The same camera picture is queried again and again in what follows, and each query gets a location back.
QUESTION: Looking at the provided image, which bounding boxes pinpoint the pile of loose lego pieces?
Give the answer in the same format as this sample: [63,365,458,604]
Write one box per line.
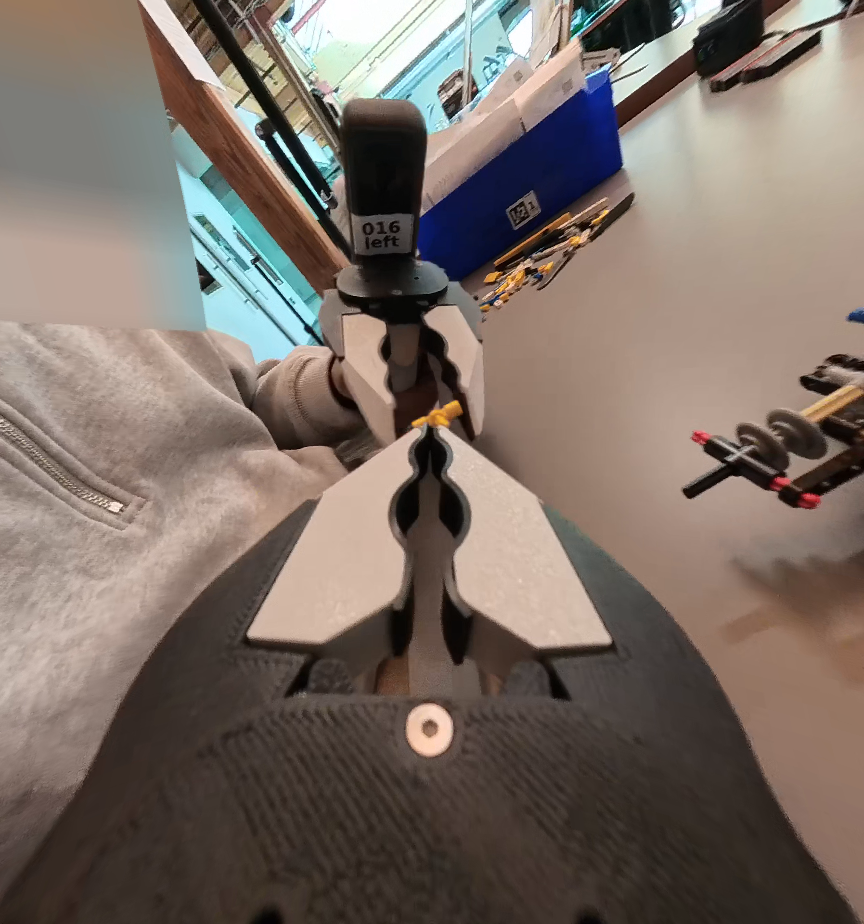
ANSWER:
[475,191,636,311]

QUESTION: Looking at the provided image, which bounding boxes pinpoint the black tripod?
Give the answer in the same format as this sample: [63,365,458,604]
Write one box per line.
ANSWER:
[190,0,357,347]

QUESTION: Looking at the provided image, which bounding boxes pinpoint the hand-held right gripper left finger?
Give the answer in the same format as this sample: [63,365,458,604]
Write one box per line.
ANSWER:
[246,426,434,697]

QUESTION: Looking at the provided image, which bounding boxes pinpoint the white paper bags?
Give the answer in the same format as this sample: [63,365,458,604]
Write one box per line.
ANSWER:
[421,32,592,210]

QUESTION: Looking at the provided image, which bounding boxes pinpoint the blue plastic bin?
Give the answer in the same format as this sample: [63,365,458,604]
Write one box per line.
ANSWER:
[417,68,624,282]

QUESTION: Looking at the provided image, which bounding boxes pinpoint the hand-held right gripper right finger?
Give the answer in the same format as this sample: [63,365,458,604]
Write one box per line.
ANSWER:
[430,426,615,697]

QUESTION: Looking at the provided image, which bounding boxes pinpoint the black cube camera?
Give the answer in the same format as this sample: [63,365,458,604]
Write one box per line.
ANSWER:
[694,0,765,77]

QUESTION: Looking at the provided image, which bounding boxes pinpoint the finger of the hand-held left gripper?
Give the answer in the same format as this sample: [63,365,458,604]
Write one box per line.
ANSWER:
[321,289,398,447]
[423,289,486,443]

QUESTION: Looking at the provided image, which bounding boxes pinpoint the lego vehicle model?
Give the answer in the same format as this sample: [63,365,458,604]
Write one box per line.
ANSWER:
[681,285,864,510]

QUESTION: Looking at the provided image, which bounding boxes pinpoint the wooden pillar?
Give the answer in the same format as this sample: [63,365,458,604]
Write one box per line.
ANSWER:
[139,0,353,290]

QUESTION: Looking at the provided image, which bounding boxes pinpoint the person's grey sweatshirt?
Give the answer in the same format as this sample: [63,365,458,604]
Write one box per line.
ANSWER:
[0,318,361,924]

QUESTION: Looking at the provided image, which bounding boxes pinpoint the person's left forearm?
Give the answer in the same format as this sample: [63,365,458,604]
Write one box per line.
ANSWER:
[201,328,375,470]

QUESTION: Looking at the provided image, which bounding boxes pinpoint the person's left hand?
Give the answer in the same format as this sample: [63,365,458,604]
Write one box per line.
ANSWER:
[397,372,445,423]

